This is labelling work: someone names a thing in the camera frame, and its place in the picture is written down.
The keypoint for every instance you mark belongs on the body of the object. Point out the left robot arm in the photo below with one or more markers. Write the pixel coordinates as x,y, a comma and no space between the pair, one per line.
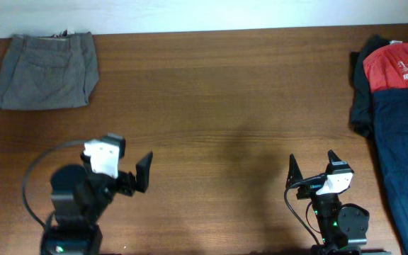
82,192

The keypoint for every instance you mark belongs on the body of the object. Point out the navy blue garment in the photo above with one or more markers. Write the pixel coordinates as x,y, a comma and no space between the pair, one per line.
390,120

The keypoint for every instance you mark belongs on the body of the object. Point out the black garment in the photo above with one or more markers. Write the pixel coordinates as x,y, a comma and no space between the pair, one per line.
361,112

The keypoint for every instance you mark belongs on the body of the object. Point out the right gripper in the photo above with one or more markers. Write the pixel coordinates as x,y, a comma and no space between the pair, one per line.
308,188

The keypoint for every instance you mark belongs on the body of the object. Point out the grey shorts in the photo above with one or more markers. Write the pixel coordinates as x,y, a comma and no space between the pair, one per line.
47,73

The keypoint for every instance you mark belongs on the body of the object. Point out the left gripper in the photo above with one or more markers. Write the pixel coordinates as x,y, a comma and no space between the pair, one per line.
127,180

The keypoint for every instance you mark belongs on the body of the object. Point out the red garment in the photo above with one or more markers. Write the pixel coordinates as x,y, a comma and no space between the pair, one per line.
387,67

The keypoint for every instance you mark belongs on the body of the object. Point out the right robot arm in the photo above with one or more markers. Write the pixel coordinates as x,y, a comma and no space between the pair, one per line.
342,227

